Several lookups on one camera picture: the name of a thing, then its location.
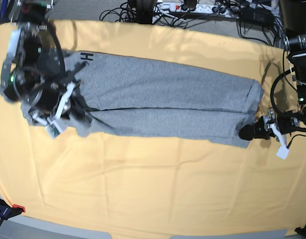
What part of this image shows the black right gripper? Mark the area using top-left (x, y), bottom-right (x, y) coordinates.
top-left (50, 82), bottom-right (92, 129)

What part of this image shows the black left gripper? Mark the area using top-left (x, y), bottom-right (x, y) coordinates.
top-left (238, 109), bottom-right (300, 140)

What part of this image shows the grey t-shirt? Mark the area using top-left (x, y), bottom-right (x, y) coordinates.
top-left (20, 48), bottom-right (265, 149)

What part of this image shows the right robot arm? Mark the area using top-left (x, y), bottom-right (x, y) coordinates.
top-left (0, 0), bottom-right (92, 133)

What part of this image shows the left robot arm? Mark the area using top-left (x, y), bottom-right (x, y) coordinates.
top-left (238, 0), bottom-right (306, 141)

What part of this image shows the yellow table cloth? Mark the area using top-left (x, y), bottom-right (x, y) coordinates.
top-left (0, 20), bottom-right (306, 239)

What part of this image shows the black power adapter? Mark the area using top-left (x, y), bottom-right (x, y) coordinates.
top-left (241, 7), bottom-right (274, 25)

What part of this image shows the blue red clamp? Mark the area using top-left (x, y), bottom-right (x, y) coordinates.
top-left (0, 199), bottom-right (25, 221)

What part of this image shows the white power strip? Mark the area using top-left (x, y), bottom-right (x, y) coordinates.
top-left (155, 2), bottom-right (238, 19)

